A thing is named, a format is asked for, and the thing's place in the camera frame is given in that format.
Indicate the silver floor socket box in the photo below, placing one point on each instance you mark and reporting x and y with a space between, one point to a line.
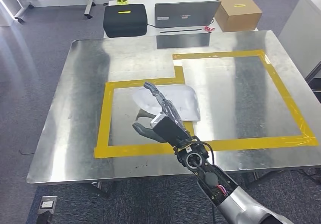
47 204

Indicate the steel workbench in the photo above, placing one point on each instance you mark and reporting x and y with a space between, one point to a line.
75 116

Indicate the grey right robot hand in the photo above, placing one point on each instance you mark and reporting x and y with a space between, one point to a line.
170 107

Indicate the brown cardboard box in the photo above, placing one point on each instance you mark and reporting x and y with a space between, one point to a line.
238 14

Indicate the black carrying case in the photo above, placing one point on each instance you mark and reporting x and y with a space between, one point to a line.
125 23

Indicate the white paper label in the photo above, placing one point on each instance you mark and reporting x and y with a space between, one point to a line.
267 59

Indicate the white frame table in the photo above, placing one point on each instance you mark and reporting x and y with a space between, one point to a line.
88 9

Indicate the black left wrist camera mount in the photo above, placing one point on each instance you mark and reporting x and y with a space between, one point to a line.
44 219

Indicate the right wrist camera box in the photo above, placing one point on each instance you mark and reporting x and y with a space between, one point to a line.
170 129

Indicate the grey top steel table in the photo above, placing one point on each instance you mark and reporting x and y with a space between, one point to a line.
301 32

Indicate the white office desk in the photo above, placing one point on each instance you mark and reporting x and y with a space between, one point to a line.
150 16

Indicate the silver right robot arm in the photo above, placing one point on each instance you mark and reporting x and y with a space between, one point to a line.
240 206

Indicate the yellow tape on workbench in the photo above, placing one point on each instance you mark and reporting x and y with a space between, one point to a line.
105 116

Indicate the white plastic car part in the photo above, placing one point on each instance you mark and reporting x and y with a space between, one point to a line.
185 102

